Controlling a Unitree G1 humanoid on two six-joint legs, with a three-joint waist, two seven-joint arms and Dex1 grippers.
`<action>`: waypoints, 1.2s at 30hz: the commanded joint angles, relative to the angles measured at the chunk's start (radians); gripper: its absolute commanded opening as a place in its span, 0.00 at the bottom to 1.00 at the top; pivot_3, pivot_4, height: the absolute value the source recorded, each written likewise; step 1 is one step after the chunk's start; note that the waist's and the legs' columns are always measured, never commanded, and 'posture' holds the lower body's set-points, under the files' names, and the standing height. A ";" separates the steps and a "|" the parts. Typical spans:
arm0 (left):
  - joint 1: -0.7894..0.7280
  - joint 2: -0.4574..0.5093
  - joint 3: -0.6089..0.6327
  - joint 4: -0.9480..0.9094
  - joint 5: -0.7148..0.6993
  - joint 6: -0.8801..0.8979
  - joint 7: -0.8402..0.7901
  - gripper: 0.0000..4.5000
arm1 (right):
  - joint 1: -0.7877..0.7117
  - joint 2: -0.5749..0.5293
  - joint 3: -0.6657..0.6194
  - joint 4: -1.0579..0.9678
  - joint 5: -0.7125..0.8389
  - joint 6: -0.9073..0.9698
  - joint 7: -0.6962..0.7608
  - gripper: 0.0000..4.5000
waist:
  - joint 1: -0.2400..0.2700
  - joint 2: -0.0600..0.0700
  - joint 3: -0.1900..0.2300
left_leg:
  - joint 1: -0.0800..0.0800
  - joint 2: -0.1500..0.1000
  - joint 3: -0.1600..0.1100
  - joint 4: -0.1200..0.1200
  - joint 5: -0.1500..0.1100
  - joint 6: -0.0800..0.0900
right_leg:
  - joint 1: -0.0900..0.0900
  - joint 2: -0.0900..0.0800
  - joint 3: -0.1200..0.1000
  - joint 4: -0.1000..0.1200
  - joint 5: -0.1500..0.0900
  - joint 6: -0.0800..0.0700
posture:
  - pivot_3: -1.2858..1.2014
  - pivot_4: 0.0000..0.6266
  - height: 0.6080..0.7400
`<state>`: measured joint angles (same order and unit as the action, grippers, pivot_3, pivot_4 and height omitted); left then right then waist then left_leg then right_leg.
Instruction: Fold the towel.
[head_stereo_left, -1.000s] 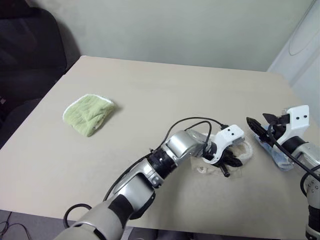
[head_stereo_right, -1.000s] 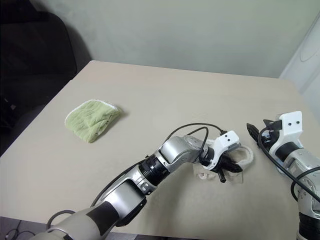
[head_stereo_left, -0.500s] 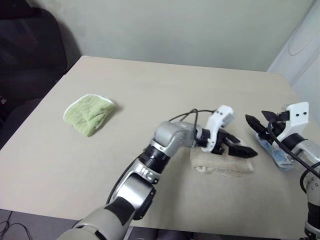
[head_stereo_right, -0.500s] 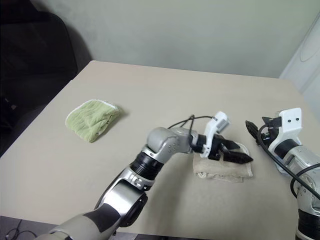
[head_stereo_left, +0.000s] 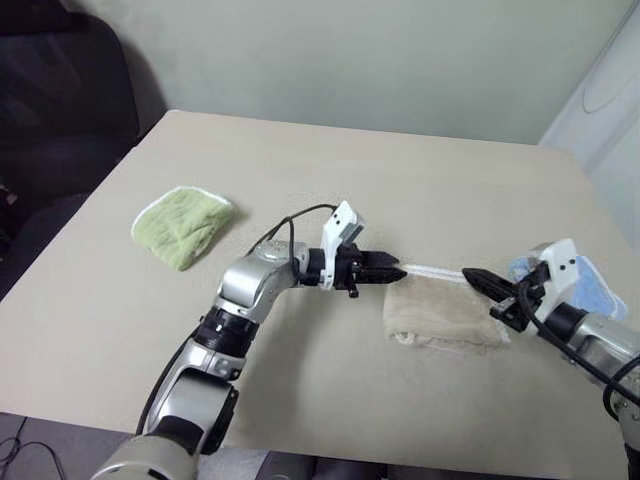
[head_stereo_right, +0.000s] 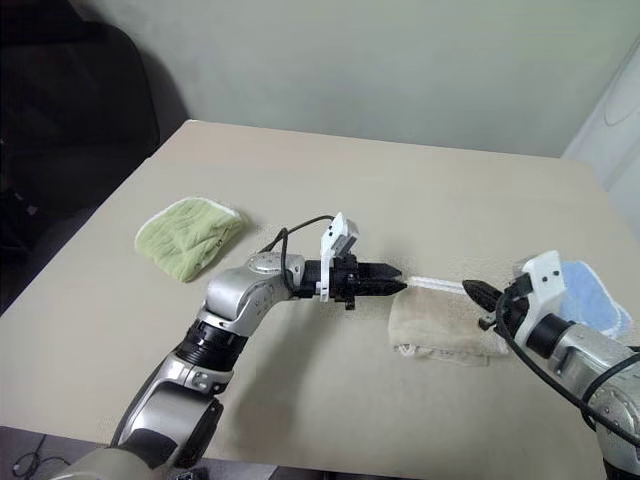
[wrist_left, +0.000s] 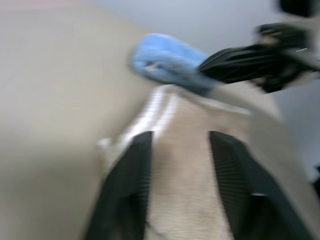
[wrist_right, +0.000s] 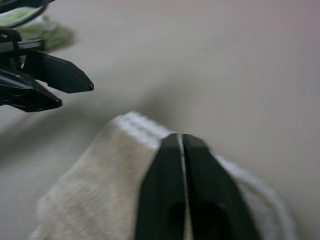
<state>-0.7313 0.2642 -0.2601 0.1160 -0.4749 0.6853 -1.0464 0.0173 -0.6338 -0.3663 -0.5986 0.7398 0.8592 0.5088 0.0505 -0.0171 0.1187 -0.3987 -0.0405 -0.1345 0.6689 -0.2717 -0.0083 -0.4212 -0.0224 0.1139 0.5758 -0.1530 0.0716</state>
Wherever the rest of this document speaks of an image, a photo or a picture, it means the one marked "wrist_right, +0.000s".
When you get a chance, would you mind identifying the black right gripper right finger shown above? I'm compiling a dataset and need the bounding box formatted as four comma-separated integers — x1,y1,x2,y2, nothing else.
181,133,261,240

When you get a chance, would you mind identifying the green cloth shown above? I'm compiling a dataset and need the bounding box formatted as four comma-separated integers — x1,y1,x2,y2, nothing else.
0,7,74,52

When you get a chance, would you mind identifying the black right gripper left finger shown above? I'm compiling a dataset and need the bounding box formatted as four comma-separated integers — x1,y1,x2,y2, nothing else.
135,133,188,240

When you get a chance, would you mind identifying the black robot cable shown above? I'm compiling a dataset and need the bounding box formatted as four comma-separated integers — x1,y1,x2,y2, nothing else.
0,0,56,29

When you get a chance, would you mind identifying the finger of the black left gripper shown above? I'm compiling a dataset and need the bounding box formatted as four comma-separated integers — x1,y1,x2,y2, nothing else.
22,50,95,95
0,68,63,113

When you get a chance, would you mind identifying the beige ribbed towel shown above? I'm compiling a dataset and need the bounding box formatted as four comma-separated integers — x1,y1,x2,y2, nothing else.
29,110,299,240

